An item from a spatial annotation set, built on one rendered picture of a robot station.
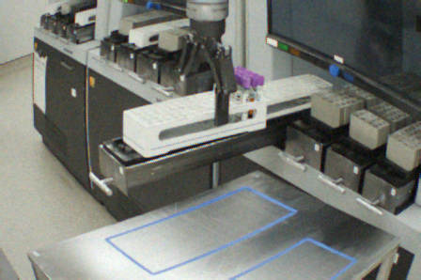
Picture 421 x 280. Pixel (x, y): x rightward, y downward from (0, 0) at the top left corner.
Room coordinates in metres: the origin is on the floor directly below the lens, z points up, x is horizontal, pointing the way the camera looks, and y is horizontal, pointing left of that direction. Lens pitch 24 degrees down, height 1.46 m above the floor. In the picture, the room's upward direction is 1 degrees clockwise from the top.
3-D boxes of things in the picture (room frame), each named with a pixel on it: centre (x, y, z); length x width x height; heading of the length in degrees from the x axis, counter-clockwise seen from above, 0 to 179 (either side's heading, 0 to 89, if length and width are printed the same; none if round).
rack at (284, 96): (1.66, -0.19, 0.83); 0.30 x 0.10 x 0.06; 126
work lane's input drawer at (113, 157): (1.55, -0.04, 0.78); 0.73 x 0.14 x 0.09; 126
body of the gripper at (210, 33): (1.37, 0.01, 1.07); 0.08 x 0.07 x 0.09; 36
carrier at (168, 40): (2.11, 0.13, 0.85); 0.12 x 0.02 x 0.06; 37
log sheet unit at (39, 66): (3.01, 0.92, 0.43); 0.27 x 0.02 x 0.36; 36
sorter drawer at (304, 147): (1.68, -0.48, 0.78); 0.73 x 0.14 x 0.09; 126
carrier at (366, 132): (1.42, -0.38, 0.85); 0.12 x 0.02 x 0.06; 36
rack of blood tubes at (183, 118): (1.36, 0.03, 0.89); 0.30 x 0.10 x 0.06; 126
